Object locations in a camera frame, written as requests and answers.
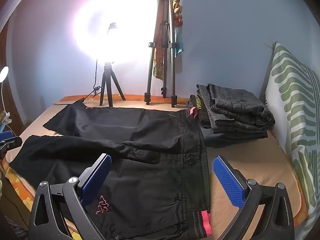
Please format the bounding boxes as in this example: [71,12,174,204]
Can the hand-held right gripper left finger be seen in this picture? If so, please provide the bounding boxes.
[29,153,113,240]

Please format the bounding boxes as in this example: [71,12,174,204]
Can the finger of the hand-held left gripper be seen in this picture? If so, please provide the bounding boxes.
[0,130,23,155]

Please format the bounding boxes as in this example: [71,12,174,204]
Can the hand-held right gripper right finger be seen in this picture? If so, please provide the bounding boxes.
[212,155,295,240]

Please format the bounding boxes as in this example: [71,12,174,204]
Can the black pants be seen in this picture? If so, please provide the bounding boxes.
[9,99,213,240]

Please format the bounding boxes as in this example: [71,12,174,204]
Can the folded dark grey garment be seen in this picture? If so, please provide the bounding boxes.
[201,124,270,148]

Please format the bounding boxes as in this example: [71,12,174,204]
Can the white clip lamp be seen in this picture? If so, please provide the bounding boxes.
[0,66,12,126]

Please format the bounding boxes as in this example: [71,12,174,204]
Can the yellow black striped garment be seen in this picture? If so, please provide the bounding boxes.
[189,94,208,111]

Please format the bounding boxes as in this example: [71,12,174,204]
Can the orange floral bed sheet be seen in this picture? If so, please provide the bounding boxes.
[5,94,309,240]

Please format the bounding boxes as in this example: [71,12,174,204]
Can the small black tripod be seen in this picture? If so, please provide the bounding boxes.
[99,61,126,106]

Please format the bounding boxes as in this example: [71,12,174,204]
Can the green white patterned pillow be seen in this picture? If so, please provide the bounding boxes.
[265,41,320,240]

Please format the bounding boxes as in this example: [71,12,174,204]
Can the orange green patterned cloth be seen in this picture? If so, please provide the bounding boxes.
[152,25,168,81]

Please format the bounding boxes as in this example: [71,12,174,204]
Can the colourful hanging scarf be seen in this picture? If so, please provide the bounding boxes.
[171,0,186,58]

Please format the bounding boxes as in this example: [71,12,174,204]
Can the tall grey tripod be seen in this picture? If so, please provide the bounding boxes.
[144,0,178,108]

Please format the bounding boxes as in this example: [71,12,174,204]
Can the black cable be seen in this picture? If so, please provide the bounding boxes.
[53,57,103,105]

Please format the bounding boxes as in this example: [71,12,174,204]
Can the ring light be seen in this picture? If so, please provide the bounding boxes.
[72,0,152,67]

